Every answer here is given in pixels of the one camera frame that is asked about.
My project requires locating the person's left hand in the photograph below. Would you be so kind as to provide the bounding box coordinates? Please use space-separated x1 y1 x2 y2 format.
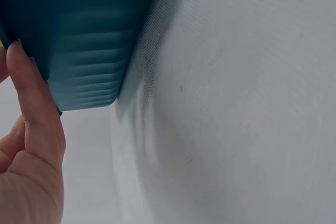
0 41 66 224

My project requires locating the teal plastic container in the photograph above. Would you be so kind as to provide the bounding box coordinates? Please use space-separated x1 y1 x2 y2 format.
0 0 163 116

